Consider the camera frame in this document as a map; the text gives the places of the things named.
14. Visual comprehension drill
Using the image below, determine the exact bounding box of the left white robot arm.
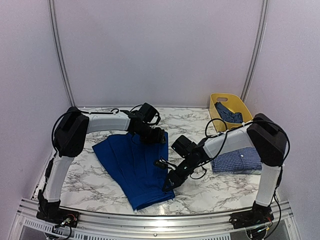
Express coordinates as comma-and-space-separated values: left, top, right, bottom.
38, 102, 166, 223

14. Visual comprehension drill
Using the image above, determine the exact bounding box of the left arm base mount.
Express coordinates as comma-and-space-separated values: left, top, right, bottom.
36, 208, 80, 228

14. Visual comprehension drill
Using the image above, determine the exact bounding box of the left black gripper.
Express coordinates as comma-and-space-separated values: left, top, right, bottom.
135, 123, 167, 144

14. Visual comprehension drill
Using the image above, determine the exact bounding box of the aluminium table front rail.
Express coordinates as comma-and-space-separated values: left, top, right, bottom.
8, 200, 301, 240

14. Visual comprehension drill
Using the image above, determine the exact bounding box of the yellow plastic basket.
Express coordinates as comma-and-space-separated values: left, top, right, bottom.
209, 93, 253, 132

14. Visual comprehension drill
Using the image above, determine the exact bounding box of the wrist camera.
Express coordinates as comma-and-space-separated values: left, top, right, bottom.
137, 102, 158, 123
171, 135, 196, 158

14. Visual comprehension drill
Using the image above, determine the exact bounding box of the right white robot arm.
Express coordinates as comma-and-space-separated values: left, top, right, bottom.
154, 113, 290, 224

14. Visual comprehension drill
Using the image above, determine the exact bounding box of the blue checked folded shirt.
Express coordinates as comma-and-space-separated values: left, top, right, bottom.
211, 147, 262, 175

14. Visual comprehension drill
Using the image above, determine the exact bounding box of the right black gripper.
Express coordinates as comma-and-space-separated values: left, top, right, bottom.
163, 156, 199, 194

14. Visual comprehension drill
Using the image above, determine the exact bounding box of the left aluminium wall profile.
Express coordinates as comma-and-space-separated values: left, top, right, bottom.
47, 0, 76, 107

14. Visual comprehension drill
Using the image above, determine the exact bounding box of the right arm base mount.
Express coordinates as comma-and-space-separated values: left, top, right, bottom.
229, 208, 274, 229

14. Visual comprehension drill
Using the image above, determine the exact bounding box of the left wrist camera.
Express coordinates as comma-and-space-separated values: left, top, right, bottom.
137, 102, 158, 123

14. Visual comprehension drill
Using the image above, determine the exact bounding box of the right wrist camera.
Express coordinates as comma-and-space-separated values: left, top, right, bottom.
171, 135, 196, 158

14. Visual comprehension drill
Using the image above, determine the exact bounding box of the right aluminium wall profile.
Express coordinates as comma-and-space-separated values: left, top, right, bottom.
240, 0, 270, 102

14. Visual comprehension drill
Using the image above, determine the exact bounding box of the grey-blue crumpled garment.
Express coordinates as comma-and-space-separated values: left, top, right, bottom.
214, 102, 243, 124

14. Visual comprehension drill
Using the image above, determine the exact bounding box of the blue pleated skirt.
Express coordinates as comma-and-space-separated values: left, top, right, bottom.
92, 133, 175, 210

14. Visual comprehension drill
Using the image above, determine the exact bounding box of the aluminium wall profile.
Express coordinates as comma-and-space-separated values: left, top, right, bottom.
47, 0, 76, 107
240, 0, 270, 102

